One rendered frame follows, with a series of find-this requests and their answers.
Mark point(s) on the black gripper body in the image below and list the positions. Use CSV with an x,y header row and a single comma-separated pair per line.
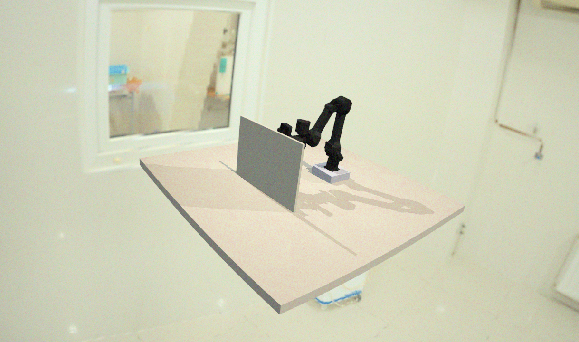
x,y
287,130

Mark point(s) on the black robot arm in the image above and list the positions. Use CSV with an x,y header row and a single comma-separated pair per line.
x,y
312,137

